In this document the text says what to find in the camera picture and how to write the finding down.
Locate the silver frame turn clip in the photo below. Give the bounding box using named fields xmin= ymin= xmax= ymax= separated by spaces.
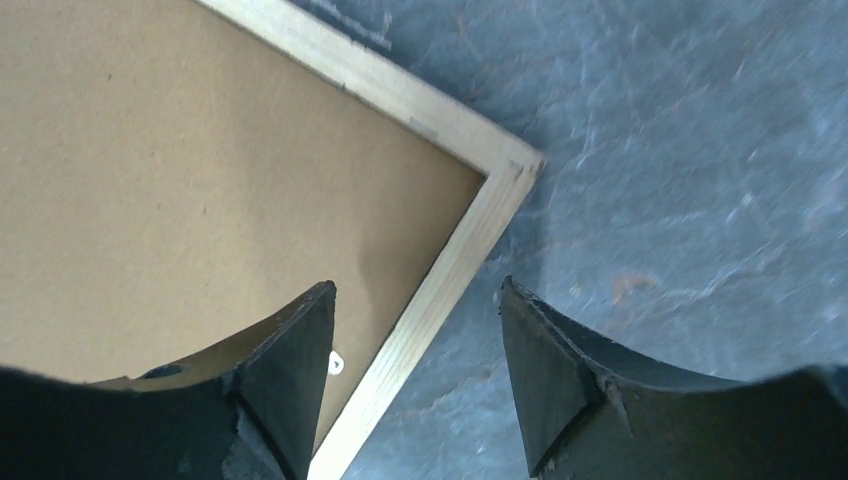
xmin=327 ymin=350 xmax=345 ymax=376

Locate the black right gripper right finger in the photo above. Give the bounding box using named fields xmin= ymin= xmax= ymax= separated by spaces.
xmin=500 ymin=278 xmax=847 ymax=479

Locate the brown backing board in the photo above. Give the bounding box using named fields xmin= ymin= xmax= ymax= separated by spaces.
xmin=0 ymin=0 xmax=488 ymax=452

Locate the wooden picture frame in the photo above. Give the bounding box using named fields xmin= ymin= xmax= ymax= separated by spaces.
xmin=204 ymin=1 xmax=545 ymax=479

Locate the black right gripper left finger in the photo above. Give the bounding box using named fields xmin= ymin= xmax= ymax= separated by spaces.
xmin=1 ymin=281 xmax=336 ymax=479

